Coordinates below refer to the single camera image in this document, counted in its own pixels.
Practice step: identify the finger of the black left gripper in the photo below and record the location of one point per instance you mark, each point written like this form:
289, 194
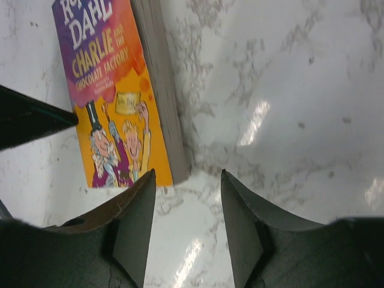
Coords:
25, 119

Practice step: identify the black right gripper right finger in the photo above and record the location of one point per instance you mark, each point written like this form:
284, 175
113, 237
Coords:
271, 247

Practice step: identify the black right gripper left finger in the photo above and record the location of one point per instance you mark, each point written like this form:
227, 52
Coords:
105, 247

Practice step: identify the Roald Dahl Charlie book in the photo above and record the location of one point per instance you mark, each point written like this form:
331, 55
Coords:
119, 77

